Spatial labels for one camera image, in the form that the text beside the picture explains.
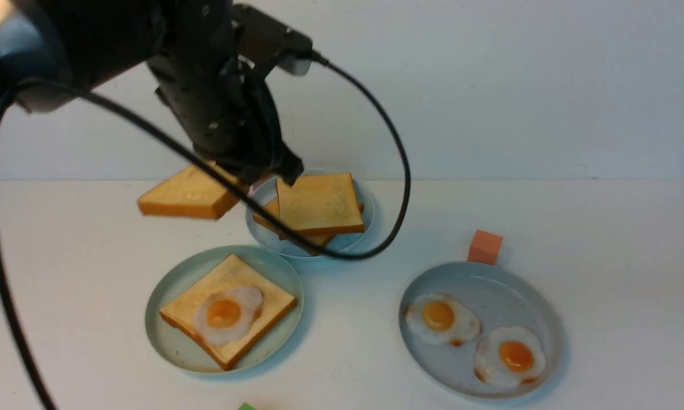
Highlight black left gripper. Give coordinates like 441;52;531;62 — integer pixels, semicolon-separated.
146;1;304;185

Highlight toast slice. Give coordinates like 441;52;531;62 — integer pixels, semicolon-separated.
276;173;364;236
159;253;298;371
137;165;240;220
253;196;365;248

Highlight fried egg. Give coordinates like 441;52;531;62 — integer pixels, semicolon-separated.
404;293;483;347
473;326;547;390
193;286;264;346

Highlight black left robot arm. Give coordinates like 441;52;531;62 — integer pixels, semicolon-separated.
0;1;312;184

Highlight grey bread plate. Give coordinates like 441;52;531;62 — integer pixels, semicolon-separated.
245;177;375;260

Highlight pink foam cube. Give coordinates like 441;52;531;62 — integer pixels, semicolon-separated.
248;173;273;195

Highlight green empty plate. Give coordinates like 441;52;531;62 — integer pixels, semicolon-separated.
144;245;307;379

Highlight orange foam cube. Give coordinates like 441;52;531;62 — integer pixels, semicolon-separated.
466;230;503;266

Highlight green foam cube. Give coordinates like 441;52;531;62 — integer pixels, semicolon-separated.
238;402;256;410

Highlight grey egg plate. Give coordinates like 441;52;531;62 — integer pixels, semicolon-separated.
399;262;568;404

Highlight black camera cable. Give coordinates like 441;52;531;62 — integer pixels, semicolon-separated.
0;50;412;410

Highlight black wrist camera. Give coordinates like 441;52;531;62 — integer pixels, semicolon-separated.
232;3;313;79

